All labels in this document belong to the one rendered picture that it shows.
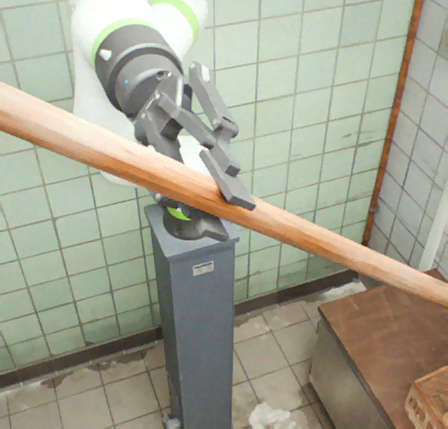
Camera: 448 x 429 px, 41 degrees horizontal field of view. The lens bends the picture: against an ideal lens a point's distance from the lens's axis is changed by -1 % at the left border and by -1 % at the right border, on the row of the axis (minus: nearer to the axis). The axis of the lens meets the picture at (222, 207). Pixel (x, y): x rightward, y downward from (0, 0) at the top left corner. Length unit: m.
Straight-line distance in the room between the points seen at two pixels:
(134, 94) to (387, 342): 1.67
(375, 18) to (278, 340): 1.48
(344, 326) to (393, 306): 0.21
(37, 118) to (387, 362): 1.82
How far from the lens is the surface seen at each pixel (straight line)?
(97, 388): 2.73
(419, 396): 1.92
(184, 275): 1.60
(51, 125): 0.42
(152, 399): 2.66
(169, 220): 1.55
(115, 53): 0.67
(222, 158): 0.52
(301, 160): 2.38
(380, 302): 2.28
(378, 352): 2.14
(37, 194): 2.09
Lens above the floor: 2.29
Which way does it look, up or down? 42 degrees down
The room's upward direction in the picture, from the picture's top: straight up
